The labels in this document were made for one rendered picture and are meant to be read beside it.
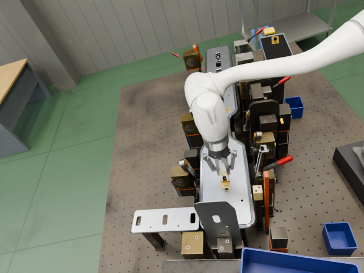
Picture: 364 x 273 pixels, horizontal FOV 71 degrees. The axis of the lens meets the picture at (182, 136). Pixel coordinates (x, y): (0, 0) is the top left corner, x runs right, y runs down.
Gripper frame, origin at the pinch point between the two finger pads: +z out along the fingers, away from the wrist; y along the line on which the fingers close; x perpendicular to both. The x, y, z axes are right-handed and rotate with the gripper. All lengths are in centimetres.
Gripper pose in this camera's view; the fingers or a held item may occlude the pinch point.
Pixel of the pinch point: (223, 174)
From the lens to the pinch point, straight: 109.6
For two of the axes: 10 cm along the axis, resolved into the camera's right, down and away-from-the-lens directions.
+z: 2.4, 6.6, 7.1
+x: -0.6, 7.5, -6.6
